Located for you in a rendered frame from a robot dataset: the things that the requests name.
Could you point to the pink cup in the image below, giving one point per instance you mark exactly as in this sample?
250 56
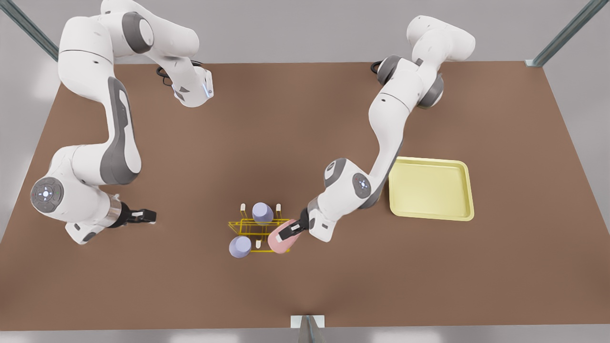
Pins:
278 243

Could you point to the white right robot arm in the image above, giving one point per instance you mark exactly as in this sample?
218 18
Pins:
86 71

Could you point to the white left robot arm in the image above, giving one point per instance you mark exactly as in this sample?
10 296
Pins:
391 114

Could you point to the lavender cup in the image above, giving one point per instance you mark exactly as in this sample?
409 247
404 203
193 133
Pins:
239 247
262 212

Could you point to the pale yellow tray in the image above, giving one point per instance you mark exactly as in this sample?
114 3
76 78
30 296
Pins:
431 188

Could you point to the silver frame post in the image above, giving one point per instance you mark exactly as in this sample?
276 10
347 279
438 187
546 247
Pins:
28 26
564 33
309 328

